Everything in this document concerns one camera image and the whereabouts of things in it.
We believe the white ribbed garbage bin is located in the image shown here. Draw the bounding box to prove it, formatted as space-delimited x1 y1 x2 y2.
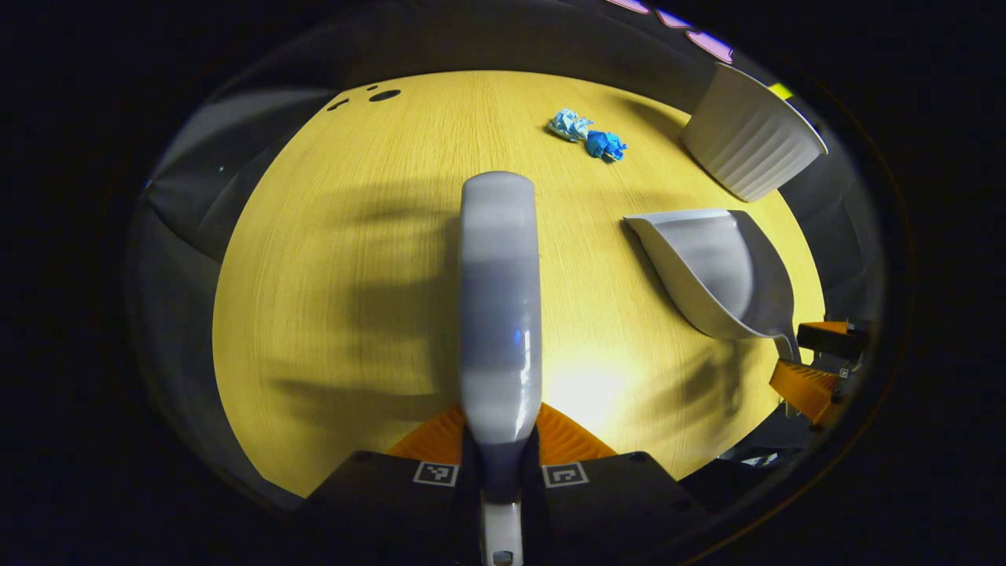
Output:
681 63 829 203

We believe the grey dustpan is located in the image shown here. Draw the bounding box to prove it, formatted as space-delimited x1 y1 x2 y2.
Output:
625 208 802 364

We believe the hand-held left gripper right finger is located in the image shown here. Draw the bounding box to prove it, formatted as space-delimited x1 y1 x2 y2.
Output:
522 402 710 566

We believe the light blue paper ball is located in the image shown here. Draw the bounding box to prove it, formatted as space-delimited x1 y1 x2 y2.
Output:
548 108 594 143

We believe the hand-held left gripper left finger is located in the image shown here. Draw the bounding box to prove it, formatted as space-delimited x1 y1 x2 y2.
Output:
303 405 483 566

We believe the small grey broom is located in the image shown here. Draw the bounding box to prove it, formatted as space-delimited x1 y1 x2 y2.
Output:
458 171 544 566

